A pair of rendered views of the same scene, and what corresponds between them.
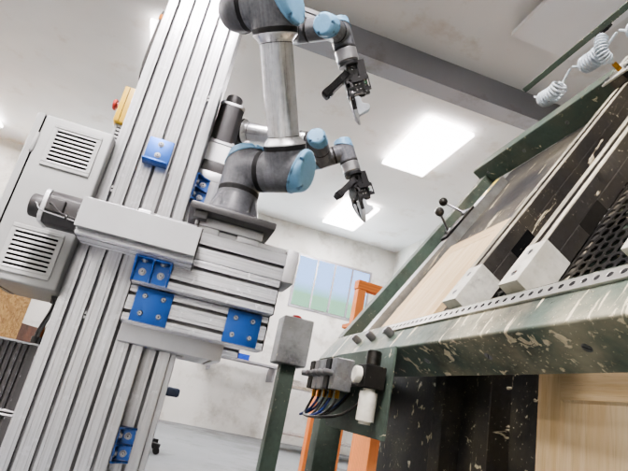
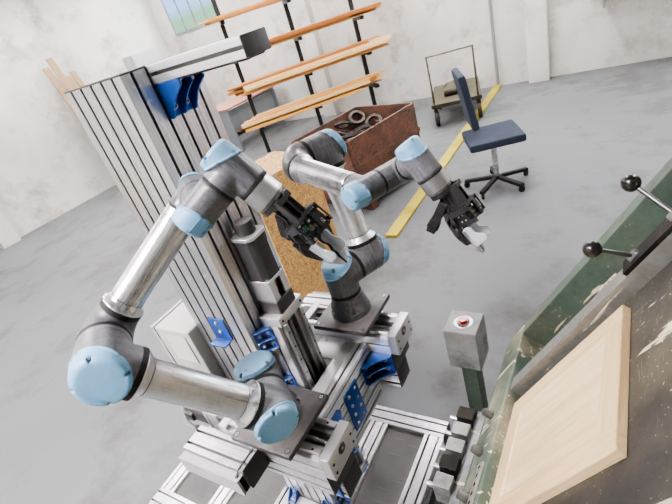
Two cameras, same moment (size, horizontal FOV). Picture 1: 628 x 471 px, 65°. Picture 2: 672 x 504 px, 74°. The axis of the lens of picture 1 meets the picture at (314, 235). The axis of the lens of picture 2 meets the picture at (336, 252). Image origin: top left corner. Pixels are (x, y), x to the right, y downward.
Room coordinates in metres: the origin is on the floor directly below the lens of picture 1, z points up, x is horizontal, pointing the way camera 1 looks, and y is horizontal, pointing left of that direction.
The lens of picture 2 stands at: (0.92, -0.72, 2.04)
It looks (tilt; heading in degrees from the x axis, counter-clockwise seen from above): 29 degrees down; 51
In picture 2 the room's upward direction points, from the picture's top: 19 degrees counter-clockwise
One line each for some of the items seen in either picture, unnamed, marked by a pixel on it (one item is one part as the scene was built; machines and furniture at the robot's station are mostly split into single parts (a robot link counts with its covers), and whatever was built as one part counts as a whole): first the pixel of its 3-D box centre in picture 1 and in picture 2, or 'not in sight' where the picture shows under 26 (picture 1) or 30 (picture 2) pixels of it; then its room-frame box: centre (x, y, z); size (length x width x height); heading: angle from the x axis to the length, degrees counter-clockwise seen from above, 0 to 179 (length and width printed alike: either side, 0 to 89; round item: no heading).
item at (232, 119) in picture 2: not in sight; (244, 119); (6.37, 7.40, 0.43); 1.60 x 0.82 x 0.86; 13
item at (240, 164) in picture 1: (246, 170); (260, 378); (1.29, 0.23, 1.20); 0.13 x 0.12 x 0.14; 64
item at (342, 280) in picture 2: not in sight; (341, 272); (1.78, 0.34, 1.20); 0.13 x 0.12 x 0.14; 167
